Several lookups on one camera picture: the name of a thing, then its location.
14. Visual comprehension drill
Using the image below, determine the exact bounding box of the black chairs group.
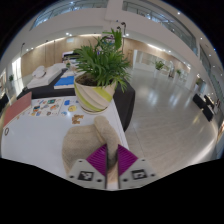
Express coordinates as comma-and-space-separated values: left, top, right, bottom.
192, 93, 216, 123

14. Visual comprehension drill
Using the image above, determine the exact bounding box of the potted plant in striped pot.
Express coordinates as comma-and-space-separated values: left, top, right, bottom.
68, 28, 133, 115

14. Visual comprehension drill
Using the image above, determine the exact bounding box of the colourful sticker sheet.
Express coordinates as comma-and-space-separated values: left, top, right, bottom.
29, 97, 64, 118

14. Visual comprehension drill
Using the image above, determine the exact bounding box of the black low display table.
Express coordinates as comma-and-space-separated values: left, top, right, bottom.
16, 68, 137, 133

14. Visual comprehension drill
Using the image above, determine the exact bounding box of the white architectural model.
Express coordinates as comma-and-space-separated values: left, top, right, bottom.
26, 63, 68, 90

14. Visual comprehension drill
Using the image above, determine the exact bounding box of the purple-framed display screen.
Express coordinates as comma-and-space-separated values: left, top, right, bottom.
61, 49, 81, 63

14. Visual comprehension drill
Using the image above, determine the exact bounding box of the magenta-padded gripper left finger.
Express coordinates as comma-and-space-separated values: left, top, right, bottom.
67, 143, 108, 190

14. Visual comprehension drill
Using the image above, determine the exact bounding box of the beige towel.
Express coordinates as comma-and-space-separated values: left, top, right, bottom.
61, 115, 121, 189

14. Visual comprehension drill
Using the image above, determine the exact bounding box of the small brown sticker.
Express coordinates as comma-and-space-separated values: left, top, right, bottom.
71, 114, 85, 125

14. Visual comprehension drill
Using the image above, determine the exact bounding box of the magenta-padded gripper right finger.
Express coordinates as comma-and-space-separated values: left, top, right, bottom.
117, 143, 158, 190

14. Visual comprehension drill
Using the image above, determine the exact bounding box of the pink rectangular mat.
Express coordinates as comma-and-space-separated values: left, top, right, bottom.
2, 91, 33, 128

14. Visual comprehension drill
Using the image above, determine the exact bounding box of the blue architectural model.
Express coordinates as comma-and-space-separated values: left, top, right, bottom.
53, 74, 76, 90

